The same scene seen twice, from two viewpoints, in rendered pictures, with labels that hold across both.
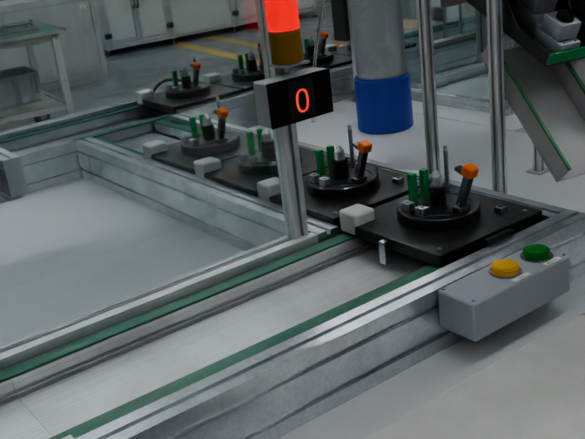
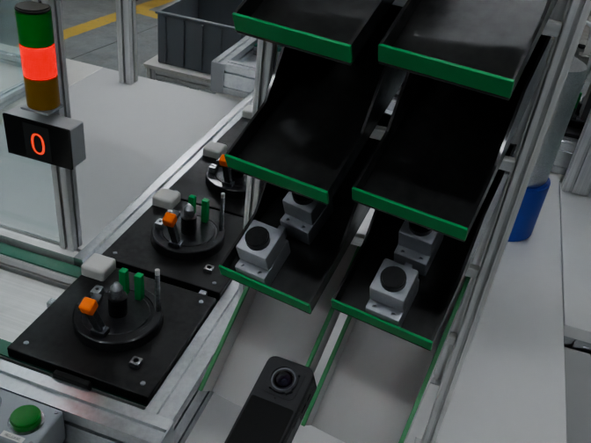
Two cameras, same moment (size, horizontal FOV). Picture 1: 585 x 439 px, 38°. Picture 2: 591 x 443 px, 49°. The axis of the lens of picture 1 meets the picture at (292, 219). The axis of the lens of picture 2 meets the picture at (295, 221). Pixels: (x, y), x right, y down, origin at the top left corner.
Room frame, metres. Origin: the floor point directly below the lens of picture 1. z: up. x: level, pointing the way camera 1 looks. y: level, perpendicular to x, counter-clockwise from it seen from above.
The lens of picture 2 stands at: (1.02, -1.00, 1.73)
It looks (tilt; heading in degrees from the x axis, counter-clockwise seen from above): 34 degrees down; 48
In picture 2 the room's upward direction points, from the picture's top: 7 degrees clockwise
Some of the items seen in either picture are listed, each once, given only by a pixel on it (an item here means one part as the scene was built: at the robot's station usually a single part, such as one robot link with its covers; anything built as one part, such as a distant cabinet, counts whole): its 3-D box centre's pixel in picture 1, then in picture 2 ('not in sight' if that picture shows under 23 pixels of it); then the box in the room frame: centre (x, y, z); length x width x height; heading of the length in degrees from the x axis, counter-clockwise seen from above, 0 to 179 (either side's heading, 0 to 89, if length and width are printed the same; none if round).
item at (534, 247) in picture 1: (536, 254); (25, 420); (1.15, -0.35, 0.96); 0.04 x 0.04 x 0.02
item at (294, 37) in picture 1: (285, 45); (42, 90); (1.33, -0.02, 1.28); 0.05 x 0.05 x 0.05
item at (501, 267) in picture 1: (505, 270); not in sight; (1.11, -0.30, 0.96); 0.04 x 0.04 x 0.02
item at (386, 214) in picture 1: (439, 220); (119, 325); (1.34, -0.25, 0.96); 0.24 x 0.24 x 0.02; 34
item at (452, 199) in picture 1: (438, 210); (118, 316); (1.34, -0.25, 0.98); 0.14 x 0.14 x 0.02
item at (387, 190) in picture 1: (339, 165); (188, 221); (1.55, -0.10, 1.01); 0.24 x 0.24 x 0.13; 34
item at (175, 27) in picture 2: not in sight; (238, 38); (2.69, 1.42, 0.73); 0.62 x 0.42 x 0.23; 124
